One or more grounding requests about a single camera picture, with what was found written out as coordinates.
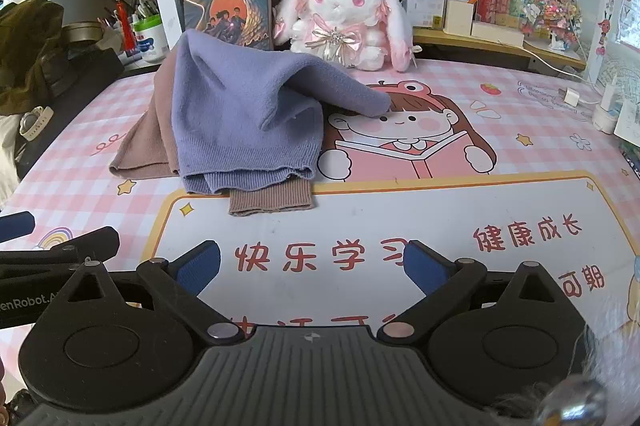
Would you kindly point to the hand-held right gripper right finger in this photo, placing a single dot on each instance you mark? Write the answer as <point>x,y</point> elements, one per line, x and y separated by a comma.
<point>425,268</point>

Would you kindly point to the colourful flower crown ornament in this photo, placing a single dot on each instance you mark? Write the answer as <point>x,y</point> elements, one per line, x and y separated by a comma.
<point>552,13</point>

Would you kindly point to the cartoon wall sticker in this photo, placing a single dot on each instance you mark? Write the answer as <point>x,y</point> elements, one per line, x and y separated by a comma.
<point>605,28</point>

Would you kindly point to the wooden shelf board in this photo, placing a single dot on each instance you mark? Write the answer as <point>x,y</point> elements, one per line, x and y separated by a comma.
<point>500,50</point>

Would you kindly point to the white paper sheet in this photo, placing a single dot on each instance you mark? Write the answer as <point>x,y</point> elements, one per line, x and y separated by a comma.
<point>630,120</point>

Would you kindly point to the round gold tin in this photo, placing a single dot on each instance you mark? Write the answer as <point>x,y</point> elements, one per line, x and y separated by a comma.
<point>82,33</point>

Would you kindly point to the pink cartoon desk mat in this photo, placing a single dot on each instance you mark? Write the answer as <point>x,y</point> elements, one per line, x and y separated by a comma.
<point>500,206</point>

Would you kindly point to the white box with yellow label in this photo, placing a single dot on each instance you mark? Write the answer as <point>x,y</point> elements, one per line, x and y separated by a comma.
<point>424,9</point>

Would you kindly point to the white smart watch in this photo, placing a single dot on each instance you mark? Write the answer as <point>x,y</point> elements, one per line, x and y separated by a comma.
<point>35,123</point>

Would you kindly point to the white charger adapter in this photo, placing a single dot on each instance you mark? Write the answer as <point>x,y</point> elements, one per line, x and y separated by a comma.
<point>573,98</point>

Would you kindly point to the white and pink plush bunny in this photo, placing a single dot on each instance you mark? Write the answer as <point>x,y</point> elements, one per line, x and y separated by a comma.
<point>340,0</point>

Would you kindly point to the white wall plug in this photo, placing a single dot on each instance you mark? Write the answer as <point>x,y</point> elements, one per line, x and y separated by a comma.
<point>610,93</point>

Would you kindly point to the pen holder with pens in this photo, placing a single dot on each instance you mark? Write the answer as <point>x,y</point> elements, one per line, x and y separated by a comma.
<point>127,23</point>

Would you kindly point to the fluffy white sleeve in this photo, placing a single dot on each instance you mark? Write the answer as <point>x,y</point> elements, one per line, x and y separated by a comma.
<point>615,356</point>

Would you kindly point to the dark brown fuzzy coat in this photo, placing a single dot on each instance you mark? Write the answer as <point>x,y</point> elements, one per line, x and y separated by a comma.
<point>30,50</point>

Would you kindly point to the cream square box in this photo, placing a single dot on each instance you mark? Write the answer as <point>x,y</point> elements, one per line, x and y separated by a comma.
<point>459,16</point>

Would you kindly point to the black case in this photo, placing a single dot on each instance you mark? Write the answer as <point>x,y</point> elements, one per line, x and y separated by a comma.
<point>95,68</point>

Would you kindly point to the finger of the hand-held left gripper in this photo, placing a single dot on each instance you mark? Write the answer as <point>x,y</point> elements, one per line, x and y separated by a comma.
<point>95,243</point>
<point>17,227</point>

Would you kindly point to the long cream box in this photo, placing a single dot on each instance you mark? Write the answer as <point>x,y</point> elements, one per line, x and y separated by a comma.
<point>497,33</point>

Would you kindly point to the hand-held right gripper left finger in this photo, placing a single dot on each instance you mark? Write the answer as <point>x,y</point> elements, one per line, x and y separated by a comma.
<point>205,265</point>

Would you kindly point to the purple and brown knit sweater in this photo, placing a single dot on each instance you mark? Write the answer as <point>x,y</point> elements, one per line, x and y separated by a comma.
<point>225,115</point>

